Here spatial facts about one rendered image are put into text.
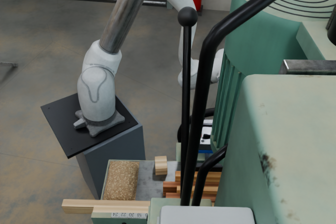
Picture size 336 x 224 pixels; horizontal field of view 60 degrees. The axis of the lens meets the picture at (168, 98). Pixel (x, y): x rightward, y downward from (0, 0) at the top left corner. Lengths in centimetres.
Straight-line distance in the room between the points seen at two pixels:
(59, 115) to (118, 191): 75
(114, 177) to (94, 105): 50
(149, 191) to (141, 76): 187
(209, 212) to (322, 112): 10
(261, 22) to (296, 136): 19
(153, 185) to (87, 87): 56
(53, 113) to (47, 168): 68
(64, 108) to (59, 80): 125
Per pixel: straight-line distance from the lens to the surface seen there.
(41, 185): 208
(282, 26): 35
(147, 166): 91
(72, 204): 84
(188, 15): 49
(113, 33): 133
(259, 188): 19
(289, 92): 22
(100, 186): 159
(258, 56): 37
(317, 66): 26
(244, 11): 19
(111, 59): 139
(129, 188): 85
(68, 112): 151
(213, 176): 81
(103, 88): 126
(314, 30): 31
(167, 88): 251
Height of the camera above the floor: 166
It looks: 43 degrees down
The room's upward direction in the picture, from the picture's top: straight up
